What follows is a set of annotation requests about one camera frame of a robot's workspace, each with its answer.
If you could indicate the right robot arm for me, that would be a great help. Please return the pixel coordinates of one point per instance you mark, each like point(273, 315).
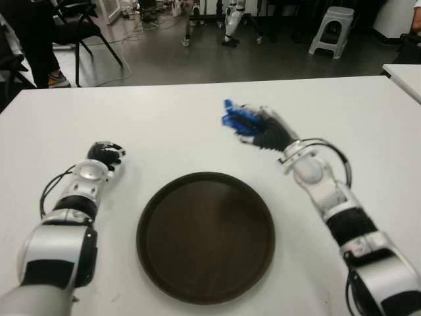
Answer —
point(348, 220)

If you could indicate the black folding chair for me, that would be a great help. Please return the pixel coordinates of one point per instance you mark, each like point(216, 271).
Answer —
point(79, 31)

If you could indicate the round dark brown tray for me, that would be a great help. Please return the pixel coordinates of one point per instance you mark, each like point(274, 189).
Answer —
point(205, 237)

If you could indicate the white framed board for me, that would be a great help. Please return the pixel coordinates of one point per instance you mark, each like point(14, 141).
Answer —
point(113, 13)

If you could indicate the black wheeled metal frame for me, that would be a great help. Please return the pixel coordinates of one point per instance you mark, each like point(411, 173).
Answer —
point(187, 23)

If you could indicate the seated person in white shirt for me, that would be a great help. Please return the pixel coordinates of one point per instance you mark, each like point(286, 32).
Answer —
point(417, 28)

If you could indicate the grey plastic stool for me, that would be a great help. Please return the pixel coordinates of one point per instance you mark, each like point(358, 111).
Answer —
point(335, 16)

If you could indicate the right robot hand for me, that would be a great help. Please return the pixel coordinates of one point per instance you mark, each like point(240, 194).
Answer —
point(273, 133)

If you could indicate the black bag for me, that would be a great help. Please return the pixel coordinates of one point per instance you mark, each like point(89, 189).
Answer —
point(408, 49)

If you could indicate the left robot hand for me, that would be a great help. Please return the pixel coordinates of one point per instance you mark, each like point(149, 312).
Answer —
point(102, 153)

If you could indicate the white humanoid robot leg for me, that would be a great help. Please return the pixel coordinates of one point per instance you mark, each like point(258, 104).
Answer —
point(232, 19)

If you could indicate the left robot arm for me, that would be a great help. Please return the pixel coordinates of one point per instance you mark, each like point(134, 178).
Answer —
point(56, 247)

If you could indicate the blue Oreo cookie packet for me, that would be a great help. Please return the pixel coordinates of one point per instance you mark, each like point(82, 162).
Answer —
point(235, 118)

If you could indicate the white side table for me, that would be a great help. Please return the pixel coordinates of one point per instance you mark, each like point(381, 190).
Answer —
point(406, 77)

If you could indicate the standing person in black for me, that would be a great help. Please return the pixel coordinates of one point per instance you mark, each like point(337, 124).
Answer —
point(36, 49)

